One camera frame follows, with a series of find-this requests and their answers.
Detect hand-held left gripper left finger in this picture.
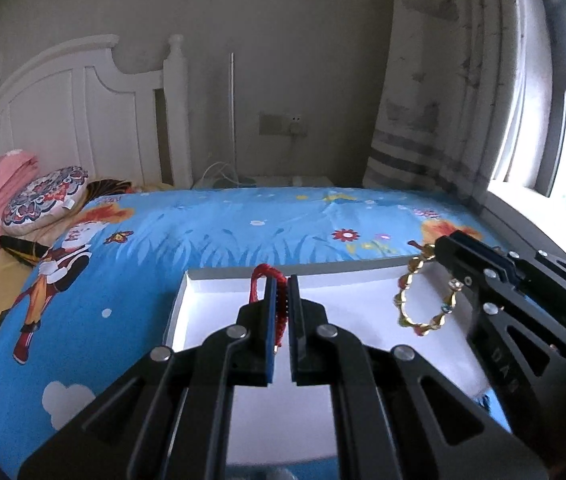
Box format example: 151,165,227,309
18,275,279,480

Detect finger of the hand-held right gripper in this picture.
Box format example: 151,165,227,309
508,248,566,327
434,230,566,397

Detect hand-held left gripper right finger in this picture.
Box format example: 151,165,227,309
288,274,549,480

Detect red braided bracelet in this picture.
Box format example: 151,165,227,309
250,263,292,357

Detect white jewelry tray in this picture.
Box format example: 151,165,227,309
163,260,495,466

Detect gold link bracelet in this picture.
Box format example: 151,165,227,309
394,241,465,336

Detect white window sill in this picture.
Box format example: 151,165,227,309
482,179,566,272

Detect blue cartoon printed bedsheet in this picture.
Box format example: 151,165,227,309
0,186,515,480

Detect white nightstand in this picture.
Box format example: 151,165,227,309
192,173,335,191

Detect pale striped curtain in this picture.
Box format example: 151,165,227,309
362,0,560,212

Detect thin white pole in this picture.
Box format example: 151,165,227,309
229,52,238,187

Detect dark folded fan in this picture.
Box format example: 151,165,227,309
0,234,52,266

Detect round patterned cushion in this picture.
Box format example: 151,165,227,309
2,165,89,236

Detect white bed headboard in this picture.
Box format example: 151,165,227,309
0,34,195,189

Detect white charging cables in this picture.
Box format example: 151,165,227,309
202,160,245,189

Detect wall socket plate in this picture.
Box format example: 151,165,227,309
258,112,309,136

